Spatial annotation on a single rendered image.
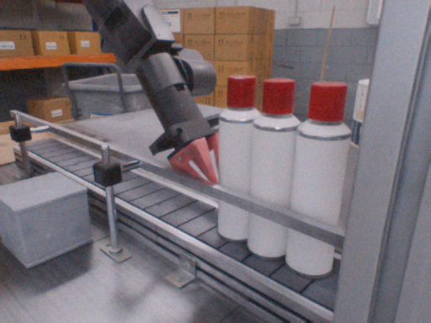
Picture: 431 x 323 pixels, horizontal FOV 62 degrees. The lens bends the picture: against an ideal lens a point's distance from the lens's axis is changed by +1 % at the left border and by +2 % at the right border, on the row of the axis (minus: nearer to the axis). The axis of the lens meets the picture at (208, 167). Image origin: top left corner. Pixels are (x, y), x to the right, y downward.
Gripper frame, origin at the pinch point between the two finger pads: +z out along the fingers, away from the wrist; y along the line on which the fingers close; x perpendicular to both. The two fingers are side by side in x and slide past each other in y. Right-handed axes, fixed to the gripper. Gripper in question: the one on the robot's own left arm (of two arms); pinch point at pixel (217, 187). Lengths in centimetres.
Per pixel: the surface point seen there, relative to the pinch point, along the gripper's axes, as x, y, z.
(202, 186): -2.8, -4.6, -0.8
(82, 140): 20.1, -4.4, -18.7
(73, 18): 348, 229, -316
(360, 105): -1, 50, -3
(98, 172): 6.8, -11.1, -8.9
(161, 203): 11.8, -1.4, -2.2
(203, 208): 7.3, 2.1, 1.4
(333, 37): 134, 409, -115
